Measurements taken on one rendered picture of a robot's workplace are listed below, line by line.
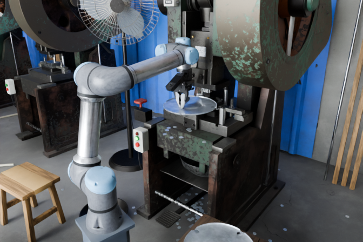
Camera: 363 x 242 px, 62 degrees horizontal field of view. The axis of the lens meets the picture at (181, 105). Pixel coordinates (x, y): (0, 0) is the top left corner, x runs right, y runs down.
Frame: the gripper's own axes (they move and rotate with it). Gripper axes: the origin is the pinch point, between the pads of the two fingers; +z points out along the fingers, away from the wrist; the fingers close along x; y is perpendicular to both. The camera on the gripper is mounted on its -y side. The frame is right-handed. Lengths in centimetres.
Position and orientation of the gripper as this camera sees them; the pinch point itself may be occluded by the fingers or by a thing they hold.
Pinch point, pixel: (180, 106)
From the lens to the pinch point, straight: 158.5
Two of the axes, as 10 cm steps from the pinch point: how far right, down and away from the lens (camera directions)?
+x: -7.8, -2.0, 5.9
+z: 0.0, 9.5, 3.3
